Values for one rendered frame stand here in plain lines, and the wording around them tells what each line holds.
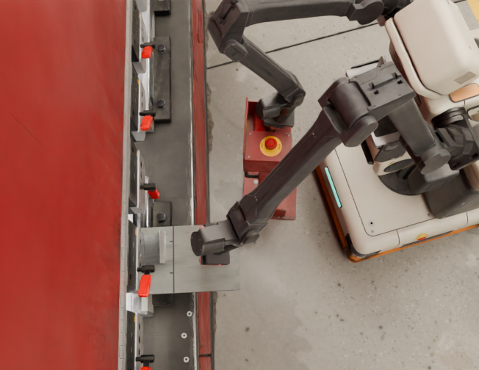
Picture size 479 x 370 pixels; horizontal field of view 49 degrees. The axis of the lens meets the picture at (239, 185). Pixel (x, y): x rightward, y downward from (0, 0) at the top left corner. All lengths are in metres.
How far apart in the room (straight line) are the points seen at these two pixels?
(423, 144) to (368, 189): 1.06
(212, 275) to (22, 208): 0.83
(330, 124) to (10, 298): 0.61
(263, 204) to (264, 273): 1.34
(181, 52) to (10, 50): 1.18
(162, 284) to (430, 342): 1.43
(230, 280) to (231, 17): 0.66
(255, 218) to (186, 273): 0.37
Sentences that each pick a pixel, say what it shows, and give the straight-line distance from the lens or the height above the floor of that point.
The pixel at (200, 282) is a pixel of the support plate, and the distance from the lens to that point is 1.43.
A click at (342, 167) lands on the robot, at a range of 2.29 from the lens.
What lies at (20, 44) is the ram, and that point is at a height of 1.85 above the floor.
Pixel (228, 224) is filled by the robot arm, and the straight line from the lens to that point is 1.21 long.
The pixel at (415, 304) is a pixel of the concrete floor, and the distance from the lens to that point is 2.53.
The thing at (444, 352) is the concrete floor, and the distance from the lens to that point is 2.55.
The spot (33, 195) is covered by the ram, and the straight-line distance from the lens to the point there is 0.71.
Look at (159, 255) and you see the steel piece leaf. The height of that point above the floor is 1.04.
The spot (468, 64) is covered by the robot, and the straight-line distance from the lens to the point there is 1.29.
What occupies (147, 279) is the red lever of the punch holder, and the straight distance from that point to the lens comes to 1.23.
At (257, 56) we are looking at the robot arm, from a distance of 1.41.
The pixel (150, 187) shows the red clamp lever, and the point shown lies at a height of 1.17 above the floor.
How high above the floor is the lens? 2.41
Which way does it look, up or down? 72 degrees down
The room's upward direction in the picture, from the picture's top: 4 degrees counter-clockwise
